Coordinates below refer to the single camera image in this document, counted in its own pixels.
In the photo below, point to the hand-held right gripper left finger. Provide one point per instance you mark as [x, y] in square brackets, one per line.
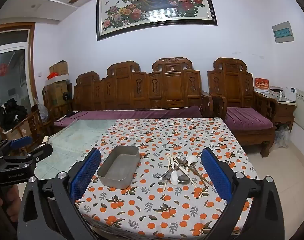
[84, 173]

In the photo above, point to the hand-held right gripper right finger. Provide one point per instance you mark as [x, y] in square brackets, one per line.
[217, 175]

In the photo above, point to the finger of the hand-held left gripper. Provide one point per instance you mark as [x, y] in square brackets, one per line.
[21, 142]
[43, 151]

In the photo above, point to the brown chopstick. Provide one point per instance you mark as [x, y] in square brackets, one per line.
[200, 182]
[204, 178]

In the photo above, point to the white plastic spoon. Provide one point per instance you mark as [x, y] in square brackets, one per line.
[192, 159]
[174, 178]

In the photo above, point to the metal tray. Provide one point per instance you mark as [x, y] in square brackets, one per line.
[117, 167]

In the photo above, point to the metal spoon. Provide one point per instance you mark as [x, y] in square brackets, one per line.
[184, 179]

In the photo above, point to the white plastic fork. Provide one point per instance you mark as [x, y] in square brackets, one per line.
[168, 156]

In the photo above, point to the person's left hand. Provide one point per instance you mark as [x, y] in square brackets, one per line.
[14, 200]

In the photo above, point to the light wooden chair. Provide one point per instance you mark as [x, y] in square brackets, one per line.
[29, 120]

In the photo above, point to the pile of black clothes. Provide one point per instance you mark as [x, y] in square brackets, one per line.
[9, 115]

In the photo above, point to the clear plastic bag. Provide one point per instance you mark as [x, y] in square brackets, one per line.
[281, 136]
[43, 113]

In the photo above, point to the white remote control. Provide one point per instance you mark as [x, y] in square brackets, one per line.
[60, 119]

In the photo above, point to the large cardboard box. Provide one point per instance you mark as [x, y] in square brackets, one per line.
[54, 92]

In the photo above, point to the square purple armchair cushion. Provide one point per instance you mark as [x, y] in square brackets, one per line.
[246, 120]

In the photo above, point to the orange print tablecloth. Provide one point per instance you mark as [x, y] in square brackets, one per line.
[154, 205]

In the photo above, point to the white flat box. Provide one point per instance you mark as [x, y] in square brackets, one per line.
[57, 81]

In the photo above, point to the orange plastic bag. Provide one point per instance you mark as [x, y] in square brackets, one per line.
[53, 75]

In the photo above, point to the red paper window decoration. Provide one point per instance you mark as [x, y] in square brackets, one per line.
[2, 69]

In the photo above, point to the long purple bench cushion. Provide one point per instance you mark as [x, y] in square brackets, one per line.
[142, 114]

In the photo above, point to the small cardboard box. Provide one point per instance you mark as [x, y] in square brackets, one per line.
[59, 68]

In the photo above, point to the carved wooden armchair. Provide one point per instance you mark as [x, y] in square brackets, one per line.
[230, 87]

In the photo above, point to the wooden side table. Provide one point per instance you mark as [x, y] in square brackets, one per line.
[284, 110]

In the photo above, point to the carved wooden sofa bench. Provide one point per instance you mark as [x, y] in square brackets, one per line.
[172, 90]

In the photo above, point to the small flat box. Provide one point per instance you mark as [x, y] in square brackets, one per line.
[276, 89]

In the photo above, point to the white router box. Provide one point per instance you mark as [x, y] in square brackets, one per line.
[291, 93]

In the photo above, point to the grey electrical panel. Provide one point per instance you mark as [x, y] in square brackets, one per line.
[283, 32]

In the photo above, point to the framed peacock flower painting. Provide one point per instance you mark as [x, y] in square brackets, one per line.
[154, 5]

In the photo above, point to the wooden door frame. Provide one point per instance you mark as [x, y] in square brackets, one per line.
[31, 62]

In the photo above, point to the white wall distribution box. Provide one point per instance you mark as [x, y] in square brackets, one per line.
[301, 108]

